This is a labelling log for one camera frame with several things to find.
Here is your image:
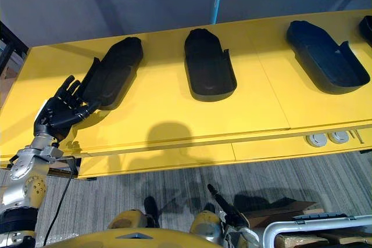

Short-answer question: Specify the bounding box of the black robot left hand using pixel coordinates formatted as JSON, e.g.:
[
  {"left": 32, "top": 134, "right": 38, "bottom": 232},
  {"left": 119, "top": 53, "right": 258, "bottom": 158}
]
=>
[{"left": 33, "top": 75, "right": 101, "bottom": 142}]

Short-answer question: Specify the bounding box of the round silver metal part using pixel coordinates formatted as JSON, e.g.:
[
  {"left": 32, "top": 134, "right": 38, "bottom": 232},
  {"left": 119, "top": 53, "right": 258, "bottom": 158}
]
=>
[
  {"left": 327, "top": 131, "right": 349, "bottom": 145},
  {"left": 305, "top": 133, "right": 328, "bottom": 148}
]

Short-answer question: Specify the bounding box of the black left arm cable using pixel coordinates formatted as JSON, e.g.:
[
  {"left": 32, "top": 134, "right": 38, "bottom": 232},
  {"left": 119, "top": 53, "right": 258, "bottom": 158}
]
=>
[{"left": 43, "top": 154, "right": 77, "bottom": 246}]

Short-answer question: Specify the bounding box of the black metal rack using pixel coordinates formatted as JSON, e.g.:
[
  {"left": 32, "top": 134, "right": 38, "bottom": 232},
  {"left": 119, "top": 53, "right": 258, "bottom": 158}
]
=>
[{"left": 0, "top": 21, "right": 30, "bottom": 92}]

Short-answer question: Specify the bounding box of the robot left leg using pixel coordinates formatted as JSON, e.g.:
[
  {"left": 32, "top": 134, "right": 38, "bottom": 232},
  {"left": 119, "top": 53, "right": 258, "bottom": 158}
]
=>
[{"left": 107, "top": 209, "right": 155, "bottom": 230}]

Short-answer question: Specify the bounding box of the robot leg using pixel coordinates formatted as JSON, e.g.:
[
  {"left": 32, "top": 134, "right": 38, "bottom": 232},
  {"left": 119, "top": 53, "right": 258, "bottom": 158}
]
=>
[
  {"left": 107, "top": 209, "right": 155, "bottom": 230},
  {"left": 189, "top": 210, "right": 226, "bottom": 245}
]

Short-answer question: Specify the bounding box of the dark robot left foot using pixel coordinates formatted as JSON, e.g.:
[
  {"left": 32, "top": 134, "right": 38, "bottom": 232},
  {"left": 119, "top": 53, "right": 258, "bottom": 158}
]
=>
[{"left": 144, "top": 196, "right": 161, "bottom": 228}]

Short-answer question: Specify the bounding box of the robot right leg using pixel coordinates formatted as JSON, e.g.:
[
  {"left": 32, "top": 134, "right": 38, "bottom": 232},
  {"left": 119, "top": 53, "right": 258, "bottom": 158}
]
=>
[{"left": 189, "top": 210, "right": 226, "bottom": 245}]

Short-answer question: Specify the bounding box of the white framed crate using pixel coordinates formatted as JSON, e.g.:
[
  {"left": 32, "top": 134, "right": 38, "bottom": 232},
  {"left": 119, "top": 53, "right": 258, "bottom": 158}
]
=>
[{"left": 263, "top": 212, "right": 372, "bottom": 248}]

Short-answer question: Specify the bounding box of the black plastic housing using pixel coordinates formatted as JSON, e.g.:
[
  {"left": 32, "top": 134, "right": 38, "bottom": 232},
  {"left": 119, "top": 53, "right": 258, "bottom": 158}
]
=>
[
  {"left": 82, "top": 36, "right": 144, "bottom": 112},
  {"left": 184, "top": 28, "right": 238, "bottom": 103},
  {"left": 286, "top": 20, "right": 371, "bottom": 95},
  {"left": 359, "top": 15, "right": 372, "bottom": 47}
]

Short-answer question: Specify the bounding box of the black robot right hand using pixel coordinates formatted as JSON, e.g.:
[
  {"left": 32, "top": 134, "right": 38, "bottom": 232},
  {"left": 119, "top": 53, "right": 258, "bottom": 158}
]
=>
[{"left": 207, "top": 184, "right": 260, "bottom": 248}]

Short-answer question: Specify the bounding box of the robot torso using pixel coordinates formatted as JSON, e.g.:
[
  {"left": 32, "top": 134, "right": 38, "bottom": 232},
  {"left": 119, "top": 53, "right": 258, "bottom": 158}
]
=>
[{"left": 43, "top": 227, "right": 230, "bottom": 248}]

